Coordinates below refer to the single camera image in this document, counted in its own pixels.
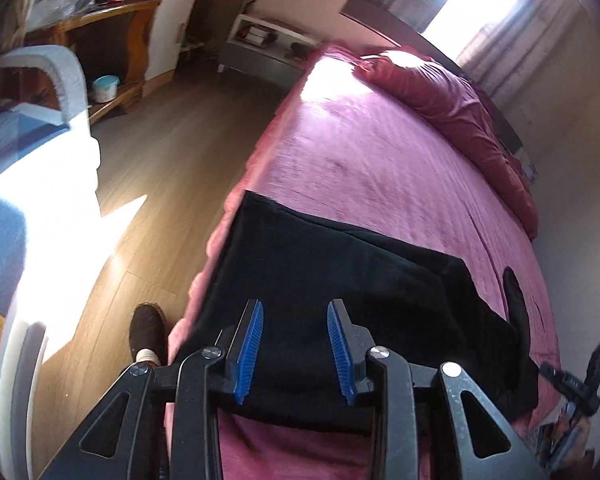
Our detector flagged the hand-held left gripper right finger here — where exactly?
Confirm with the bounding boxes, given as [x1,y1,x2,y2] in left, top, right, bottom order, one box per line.
[326,299,548,480]

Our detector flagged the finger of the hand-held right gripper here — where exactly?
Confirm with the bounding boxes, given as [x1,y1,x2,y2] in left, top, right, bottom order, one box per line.
[539,362,573,392]

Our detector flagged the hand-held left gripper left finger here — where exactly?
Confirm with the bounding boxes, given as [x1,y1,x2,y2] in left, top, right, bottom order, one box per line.
[40,299,265,480]

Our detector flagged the black pants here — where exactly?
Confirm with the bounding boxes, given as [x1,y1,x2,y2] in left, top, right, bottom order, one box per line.
[180,191,540,436]

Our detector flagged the brown shoe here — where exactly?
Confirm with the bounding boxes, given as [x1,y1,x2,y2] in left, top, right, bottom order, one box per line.
[129,302,168,367]

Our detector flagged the bed with pink blanket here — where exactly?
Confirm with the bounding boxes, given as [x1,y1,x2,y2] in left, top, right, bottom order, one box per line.
[165,42,563,480]

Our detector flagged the red quilt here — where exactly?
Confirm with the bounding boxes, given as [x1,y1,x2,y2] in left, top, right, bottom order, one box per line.
[354,46,540,240]

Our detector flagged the white and blue armchair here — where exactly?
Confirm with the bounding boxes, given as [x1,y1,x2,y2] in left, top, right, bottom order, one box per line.
[0,45,101,461]

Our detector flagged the white bucket with teal lid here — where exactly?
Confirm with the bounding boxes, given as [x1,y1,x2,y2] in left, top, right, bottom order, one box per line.
[91,75,122,106]

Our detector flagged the wooden cupboard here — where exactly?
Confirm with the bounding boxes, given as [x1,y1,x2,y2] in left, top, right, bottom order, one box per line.
[195,0,253,56]

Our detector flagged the white flower-decal cabinet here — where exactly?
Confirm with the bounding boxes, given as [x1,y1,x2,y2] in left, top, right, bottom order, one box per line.
[250,0,351,46]

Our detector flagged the wooden desk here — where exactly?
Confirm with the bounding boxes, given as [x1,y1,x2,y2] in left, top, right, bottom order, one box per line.
[25,0,161,123]

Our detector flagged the bright window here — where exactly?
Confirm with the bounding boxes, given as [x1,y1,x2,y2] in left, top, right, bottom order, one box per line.
[422,0,526,46]

